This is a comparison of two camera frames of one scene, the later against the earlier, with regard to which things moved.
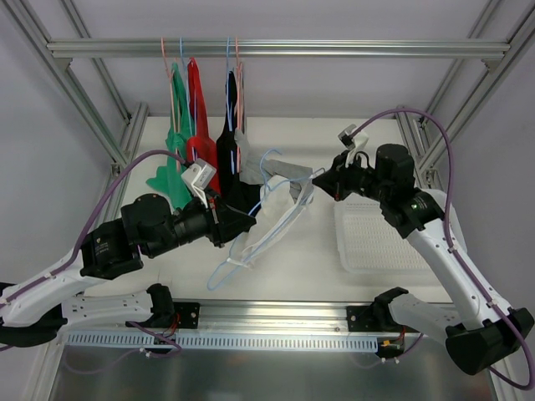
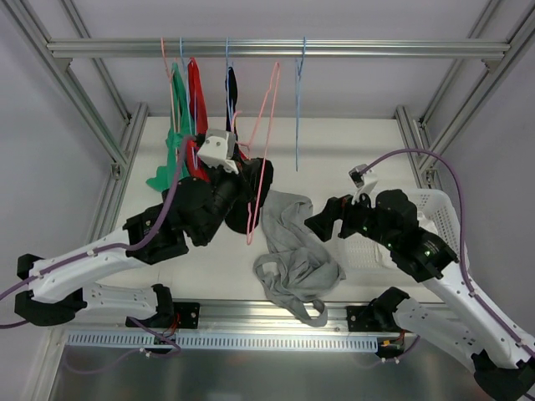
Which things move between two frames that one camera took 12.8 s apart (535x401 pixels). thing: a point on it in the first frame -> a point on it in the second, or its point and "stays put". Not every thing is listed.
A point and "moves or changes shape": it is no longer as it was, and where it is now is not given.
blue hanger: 308,181 -> 298,68
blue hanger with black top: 231,129 stays put
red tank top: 200,146 stays put
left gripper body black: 216,223 -> 254,176
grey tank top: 257,173 -> 303,264
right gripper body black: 345,178 -> 345,215
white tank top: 277,215 -> 378,256
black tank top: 233,188 moves or changes shape
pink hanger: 239,106 -> 276,71
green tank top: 170,178 stays put
